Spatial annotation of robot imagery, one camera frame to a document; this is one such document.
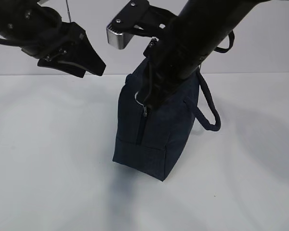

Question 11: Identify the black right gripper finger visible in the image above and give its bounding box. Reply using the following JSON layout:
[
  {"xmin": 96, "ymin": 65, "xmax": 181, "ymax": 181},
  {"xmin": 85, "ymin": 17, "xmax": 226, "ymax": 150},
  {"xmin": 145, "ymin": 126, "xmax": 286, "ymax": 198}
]
[{"xmin": 139, "ymin": 79, "xmax": 181, "ymax": 109}]

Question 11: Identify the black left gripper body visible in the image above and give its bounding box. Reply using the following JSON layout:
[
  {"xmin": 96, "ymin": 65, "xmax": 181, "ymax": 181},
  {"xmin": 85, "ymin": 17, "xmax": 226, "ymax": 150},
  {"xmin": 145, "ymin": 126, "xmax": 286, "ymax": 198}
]
[{"xmin": 21, "ymin": 22, "xmax": 86, "ymax": 59}]

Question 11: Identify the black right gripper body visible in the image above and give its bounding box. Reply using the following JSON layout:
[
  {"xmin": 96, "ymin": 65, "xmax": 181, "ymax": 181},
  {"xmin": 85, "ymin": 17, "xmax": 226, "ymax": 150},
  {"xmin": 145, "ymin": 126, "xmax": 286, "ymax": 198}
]
[{"xmin": 143, "ymin": 38, "xmax": 205, "ymax": 92}]

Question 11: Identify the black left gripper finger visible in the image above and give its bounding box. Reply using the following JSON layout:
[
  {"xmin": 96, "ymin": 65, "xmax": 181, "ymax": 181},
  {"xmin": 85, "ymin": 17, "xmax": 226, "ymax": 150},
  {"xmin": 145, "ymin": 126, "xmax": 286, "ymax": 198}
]
[
  {"xmin": 60, "ymin": 33, "xmax": 106, "ymax": 76},
  {"xmin": 37, "ymin": 57, "xmax": 86, "ymax": 78}
]

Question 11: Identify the navy blue lunch bag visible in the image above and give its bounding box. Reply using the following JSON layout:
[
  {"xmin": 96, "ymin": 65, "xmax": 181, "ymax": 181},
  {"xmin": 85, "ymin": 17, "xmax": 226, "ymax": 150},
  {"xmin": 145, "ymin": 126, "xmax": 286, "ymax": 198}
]
[{"xmin": 112, "ymin": 57, "xmax": 222, "ymax": 181}]

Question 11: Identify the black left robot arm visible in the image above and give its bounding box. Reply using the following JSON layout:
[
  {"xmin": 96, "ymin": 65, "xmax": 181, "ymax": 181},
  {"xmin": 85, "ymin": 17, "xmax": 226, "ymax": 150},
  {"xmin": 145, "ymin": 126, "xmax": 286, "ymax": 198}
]
[{"xmin": 0, "ymin": 0, "xmax": 106, "ymax": 78}]

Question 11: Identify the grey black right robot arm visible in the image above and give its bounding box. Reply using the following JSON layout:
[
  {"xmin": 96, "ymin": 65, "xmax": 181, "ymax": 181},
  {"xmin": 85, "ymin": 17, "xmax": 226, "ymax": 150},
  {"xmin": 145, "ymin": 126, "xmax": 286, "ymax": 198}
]
[{"xmin": 137, "ymin": 0, "xmax": 261, "ymax": 108}]

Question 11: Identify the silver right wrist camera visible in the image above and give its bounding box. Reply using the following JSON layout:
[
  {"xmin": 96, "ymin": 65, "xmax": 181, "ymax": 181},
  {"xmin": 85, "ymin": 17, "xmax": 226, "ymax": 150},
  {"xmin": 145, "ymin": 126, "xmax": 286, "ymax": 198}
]
[{"xmin": 106, "ymin": 0, "xmax": 149, "ymax": 50}]

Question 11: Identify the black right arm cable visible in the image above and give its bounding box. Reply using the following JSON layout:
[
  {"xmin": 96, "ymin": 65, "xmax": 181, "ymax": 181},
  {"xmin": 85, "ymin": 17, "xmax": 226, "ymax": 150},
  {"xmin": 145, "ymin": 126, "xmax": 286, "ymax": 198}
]
[{"xmin": 214, "ymin": 30, "xmax": 236, "ymax": 53}]

